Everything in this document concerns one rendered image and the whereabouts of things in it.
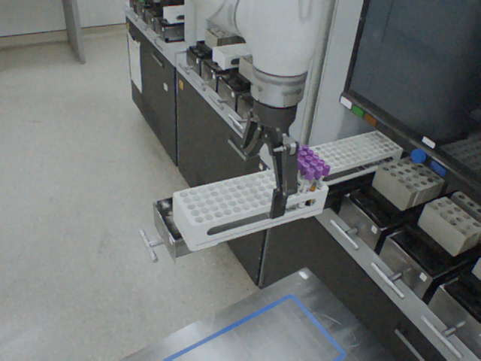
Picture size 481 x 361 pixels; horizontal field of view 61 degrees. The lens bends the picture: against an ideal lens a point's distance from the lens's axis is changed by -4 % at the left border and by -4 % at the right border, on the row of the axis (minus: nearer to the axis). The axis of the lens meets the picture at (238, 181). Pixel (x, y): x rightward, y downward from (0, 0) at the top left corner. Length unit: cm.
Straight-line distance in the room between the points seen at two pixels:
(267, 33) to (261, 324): 47
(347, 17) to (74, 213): 161
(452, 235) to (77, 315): 137
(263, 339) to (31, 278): 140
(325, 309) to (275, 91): 39
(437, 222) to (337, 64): 46
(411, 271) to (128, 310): 116
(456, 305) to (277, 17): 63
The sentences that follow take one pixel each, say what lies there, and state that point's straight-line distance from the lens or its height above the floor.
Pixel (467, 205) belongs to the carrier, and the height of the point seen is 88.
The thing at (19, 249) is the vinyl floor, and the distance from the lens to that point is 212.
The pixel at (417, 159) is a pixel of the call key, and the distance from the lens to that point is 94.
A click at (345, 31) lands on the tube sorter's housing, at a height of 113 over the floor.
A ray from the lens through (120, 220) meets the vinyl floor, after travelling 213.
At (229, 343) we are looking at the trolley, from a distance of 73.
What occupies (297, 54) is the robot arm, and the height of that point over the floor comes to 122.
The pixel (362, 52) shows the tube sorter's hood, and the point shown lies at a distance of 104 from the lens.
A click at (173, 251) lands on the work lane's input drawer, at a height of 77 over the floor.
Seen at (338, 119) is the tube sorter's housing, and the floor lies 90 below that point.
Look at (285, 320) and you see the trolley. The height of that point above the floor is 82.
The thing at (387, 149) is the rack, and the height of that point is 86.
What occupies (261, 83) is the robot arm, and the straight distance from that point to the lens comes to 68.
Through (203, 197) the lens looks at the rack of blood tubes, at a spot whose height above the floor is 92.
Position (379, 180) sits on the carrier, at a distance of 106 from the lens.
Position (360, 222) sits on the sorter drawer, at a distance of 104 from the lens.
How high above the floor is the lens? 144
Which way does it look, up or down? 38 degrees down
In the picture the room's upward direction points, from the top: 5 degrees clockwise
